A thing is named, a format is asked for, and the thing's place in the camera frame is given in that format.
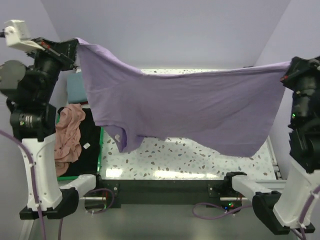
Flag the green plastic bin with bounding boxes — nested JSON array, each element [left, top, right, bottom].
[[57, 124, 103, 181]]

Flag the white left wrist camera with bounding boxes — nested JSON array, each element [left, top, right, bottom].
[[4, 19, 45, 53]]

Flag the folded blue t-shirt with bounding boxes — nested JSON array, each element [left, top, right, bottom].
[[66, 72, 88, 104]]

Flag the purple t-shirt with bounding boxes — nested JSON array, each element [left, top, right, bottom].
[[77, 39, 289, 158]]

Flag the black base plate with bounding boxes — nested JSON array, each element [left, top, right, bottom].
[[74, 178, 253, 216]]

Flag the black t-shirt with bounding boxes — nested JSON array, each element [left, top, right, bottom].
[[58, 108, 101, 179]]

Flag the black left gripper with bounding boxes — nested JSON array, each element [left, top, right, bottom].
[[27, 34, 81, 100]]

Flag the pink crumpled t-shirt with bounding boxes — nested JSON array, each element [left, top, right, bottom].
[[54, 104, 86, 177]]

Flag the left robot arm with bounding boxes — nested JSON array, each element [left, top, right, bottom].
[[0, 37, 104, 220]]

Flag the aluminium frame rail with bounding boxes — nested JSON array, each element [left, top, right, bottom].
[[266, 136, 286, 180]]

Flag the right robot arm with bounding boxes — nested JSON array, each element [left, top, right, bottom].
[[219, 56, 320, 240]]

